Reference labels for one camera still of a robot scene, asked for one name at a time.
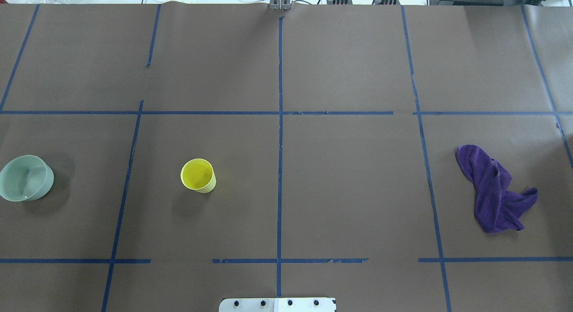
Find yellow plastic cup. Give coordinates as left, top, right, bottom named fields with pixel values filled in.
left=180, top=158, right=217, bottom=194

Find purple microfiber cloth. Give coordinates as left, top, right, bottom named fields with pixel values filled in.
left=456, top=145, right=539, bottom=233

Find light green bowl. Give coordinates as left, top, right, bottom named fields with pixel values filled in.
left=0, top=155, right=55, bottom=202

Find black power strip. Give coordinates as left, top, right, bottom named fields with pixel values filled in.
left=346, top=0, right=401, bottom=5

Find aluminium frame post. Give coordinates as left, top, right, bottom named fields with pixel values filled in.
left=269, top=0, right=292, bottom=11

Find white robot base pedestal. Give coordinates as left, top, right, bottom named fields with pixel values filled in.
left=218, top=297, right=337, bottom=312

